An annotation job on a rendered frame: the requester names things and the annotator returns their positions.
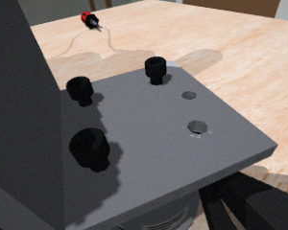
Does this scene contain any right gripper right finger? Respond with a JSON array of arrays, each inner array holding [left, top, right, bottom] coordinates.
[[199, 172, 288, 230]]

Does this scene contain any black socket-head screw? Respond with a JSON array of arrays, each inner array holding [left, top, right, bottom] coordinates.
[[144, 57, 167, 85], [66, 76, 93, 107], [69, 127, 110, 173]]

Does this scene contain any dark grey cylinder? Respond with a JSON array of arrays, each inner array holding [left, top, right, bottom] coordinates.
[[109, 190, 200, 230]]

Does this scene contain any grey metal bracket plate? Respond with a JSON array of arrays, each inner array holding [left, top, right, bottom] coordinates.
[[0, 0, 278, 230]]

